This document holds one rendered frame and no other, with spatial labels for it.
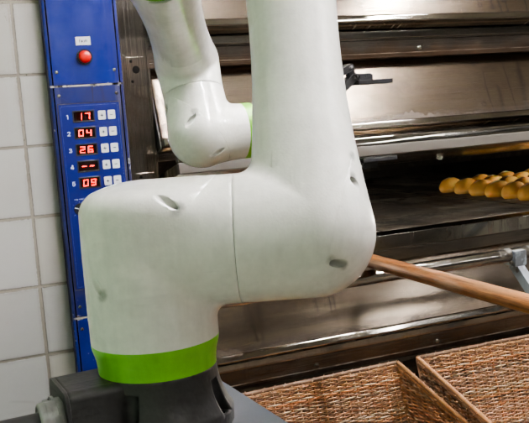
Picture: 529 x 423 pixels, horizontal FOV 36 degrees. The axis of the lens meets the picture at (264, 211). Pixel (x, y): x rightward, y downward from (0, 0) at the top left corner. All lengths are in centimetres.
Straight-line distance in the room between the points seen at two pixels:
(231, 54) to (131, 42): 24
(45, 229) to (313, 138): 113
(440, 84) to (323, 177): 148
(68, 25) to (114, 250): 111
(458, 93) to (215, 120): 108
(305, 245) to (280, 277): 4
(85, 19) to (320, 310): 90
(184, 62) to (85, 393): 63
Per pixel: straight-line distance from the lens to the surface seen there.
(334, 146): 81
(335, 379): 212
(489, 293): 139
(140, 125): 190
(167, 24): 118
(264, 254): 77
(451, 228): 226
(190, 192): 79
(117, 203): 78
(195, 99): 132
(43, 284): 188
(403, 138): 200
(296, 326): 207
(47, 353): 191
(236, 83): 199
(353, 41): 211
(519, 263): 191
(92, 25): 186
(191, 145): 131
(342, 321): 212
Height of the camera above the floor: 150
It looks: 6 degrees down
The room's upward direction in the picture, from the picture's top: 4 degrees counter-clockwise
